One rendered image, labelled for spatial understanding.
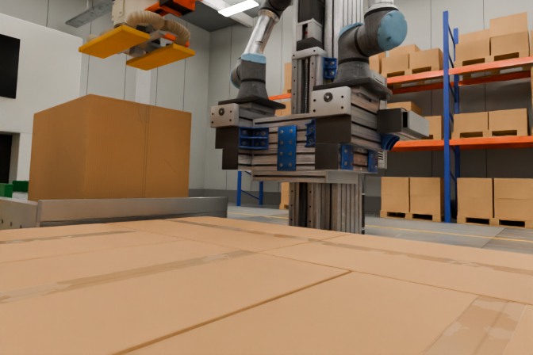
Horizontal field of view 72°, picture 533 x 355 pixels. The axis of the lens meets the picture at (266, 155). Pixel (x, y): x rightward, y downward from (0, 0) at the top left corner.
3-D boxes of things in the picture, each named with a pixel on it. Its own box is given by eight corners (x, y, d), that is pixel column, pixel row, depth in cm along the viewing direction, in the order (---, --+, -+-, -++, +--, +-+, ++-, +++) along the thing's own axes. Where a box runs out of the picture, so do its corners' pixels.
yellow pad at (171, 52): (124, 65, 153) (125, 53, 154) (147, 71, 161) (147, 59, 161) (173, 47, 131) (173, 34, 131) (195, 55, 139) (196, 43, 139)
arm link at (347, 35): (353, 69, 148) (353, 36, 149) (379, 60, 137) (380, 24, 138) (331, 63, 142) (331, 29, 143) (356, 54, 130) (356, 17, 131)
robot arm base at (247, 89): (250, 107, 180) (251, 87, 180) (275, 104, 170) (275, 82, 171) (228, 101, 168) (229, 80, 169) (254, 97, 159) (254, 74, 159)
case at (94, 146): (26, 205, 157) (33, 113, 160) (117, 204, 186) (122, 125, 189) (82, 217, 116) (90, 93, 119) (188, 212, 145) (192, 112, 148)
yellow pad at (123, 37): (77, 51, 139) (78, 39, 140) (103, 59, 147) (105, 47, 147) (122, 29, 117) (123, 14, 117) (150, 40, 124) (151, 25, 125)
